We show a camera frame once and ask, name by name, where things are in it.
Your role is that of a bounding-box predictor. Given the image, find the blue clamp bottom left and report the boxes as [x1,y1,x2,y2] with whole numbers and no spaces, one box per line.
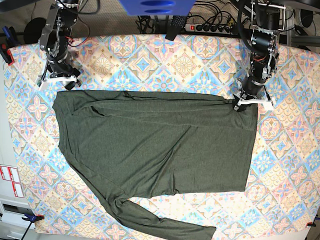
[21,213,45,240]

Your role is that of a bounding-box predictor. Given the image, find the dark green long-sleeve shirt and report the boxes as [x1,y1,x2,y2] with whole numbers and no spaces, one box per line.
[52,90,258,240]

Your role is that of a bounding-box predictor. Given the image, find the patterned tile tablecloth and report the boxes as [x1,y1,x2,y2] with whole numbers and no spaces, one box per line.
[0,34,320,240]

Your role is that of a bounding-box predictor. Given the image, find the black remote keypad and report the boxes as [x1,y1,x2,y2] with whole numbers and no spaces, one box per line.
[165,15,187,41]

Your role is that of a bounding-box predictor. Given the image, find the white cabinet drawer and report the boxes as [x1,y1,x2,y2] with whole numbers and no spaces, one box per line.
[0,198,35,240]

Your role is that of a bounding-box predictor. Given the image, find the white power strip red switch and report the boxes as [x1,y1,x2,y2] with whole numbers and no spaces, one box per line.
[184,23,231,34]

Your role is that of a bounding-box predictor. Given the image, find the blue plastic box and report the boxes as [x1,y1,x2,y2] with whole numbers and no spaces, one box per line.
[119,0,196,16]

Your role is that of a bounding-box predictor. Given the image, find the orange clamp bottom right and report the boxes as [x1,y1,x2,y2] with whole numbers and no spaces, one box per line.
[306,222,317,227]

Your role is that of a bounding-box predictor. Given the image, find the black round stool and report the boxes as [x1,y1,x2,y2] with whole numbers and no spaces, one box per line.
[23,17,46,44]

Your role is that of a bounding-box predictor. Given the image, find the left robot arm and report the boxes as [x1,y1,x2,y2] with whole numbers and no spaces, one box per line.
[232,0,286,112]

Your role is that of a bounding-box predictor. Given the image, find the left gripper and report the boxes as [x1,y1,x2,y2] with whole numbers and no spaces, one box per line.
[232,76,276,112]

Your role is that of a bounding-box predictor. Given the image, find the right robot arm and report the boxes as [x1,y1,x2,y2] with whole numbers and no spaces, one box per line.
[0,0,82,91]

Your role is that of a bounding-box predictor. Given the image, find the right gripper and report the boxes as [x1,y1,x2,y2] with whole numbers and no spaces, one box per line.
[37,56,82,91]

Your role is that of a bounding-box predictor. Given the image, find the red white label stickers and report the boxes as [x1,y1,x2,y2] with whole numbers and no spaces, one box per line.
[0,165,24,198]

